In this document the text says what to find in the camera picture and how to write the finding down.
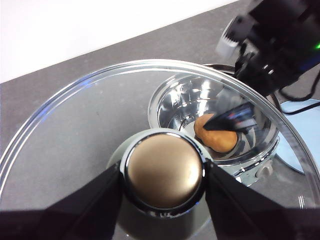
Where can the pale green electric steamer pot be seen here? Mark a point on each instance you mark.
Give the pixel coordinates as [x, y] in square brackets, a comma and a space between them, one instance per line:
[180, 100]

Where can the glass lid with green knob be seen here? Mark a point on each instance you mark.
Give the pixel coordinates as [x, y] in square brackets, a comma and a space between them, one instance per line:
[163, 175]

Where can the orange-brown potato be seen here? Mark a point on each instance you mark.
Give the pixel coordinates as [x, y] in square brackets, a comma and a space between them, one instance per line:
[220, 141]

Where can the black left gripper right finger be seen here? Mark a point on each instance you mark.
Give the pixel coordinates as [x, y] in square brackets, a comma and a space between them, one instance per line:
[250, 215]

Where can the blue round plate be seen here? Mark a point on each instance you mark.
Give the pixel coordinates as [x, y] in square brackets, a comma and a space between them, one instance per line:
[296, 135]

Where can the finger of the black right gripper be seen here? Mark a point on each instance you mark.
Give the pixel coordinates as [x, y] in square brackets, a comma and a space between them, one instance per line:
[232, 121]

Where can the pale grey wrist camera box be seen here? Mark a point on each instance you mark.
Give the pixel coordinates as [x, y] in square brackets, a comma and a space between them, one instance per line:
[226, 43]

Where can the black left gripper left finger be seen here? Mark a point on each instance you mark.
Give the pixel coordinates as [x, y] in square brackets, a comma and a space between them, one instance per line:
[75, 215]

